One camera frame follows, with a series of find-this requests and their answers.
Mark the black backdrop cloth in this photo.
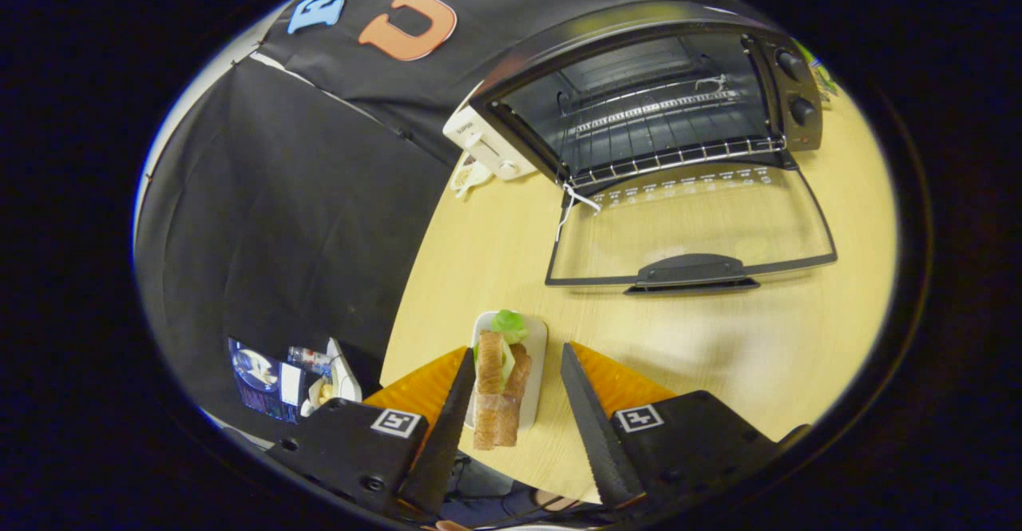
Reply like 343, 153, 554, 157
134, 0, 751, 436

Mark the white rectangular plate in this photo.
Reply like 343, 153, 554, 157
465, 311, 549, 432

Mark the white string loop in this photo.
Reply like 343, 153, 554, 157
555, 182, 602, 243

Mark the black toaster oven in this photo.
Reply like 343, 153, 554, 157
469, 0, 839, 296

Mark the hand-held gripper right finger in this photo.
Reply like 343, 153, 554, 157
561, 343, 811, 512

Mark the toasted sandwich with lettuce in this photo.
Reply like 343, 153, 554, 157
473, 310, 533, 450

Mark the white pop-up toaster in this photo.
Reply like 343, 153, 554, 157
443, 104, 537, 181

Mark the small patterned dish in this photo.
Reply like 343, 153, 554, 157
450, 156, 496, 199

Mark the green label plastic bottle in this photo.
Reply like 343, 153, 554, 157
794, 40, 839, 101

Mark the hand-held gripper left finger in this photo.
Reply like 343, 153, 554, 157
267, 346, 477, 520

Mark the blue printed bag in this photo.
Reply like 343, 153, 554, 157
228, 338, 303, 422

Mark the white paper bag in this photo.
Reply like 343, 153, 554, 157
299, 338, 364, 418

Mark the clear plastic bottle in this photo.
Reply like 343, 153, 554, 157
287, 346, 332, 376

